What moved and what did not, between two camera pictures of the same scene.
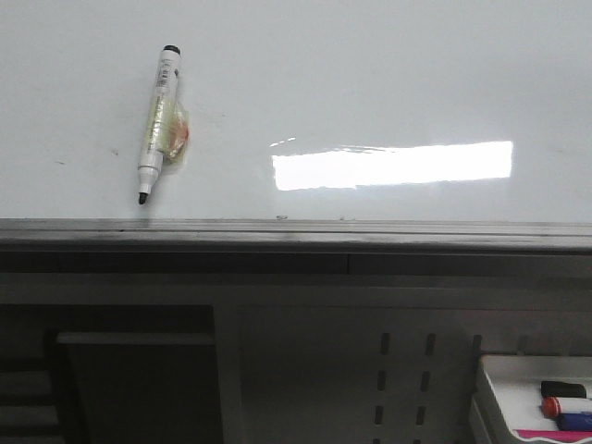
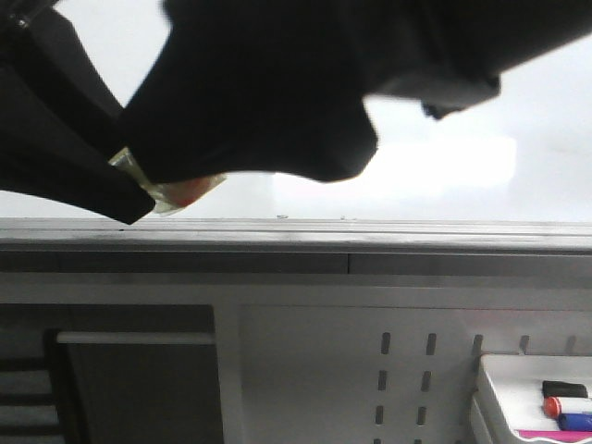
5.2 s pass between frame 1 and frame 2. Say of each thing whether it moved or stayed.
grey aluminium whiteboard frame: stayed
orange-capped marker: stayed
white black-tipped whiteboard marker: moved
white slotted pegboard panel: stayed
